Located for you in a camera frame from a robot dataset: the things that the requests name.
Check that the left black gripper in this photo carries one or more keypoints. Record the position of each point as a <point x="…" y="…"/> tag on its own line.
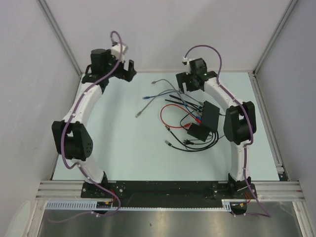
<point x="124" y="74"/>

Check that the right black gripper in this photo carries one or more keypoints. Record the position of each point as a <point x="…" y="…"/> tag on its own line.
<point x="183" y="77"/>

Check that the black network switch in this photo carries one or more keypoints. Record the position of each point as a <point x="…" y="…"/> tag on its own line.
<point x="210" y="116"/>

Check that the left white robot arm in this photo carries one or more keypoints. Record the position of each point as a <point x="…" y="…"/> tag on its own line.
<point x="71" y="137"/>

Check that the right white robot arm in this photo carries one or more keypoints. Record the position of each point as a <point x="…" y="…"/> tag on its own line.
<point x="239" y="123"/>

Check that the black power adapter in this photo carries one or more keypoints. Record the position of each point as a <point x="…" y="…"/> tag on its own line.
<point x="199" y="132"/>

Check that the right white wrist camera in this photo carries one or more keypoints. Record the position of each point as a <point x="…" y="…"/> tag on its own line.
<point x="186" y="62"/>

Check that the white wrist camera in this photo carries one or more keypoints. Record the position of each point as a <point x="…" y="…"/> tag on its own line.
<point x="186" y="62"/>
<point x="119" y="51"/>

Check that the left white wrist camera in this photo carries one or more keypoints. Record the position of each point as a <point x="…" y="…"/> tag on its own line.
<point x="119" y="51"/>

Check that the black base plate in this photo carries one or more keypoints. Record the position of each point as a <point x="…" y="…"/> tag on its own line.
<point x="213" y="189"/>

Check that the aluminium frame rail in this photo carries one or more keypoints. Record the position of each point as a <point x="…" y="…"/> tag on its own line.
<point x="266" y="190"/>

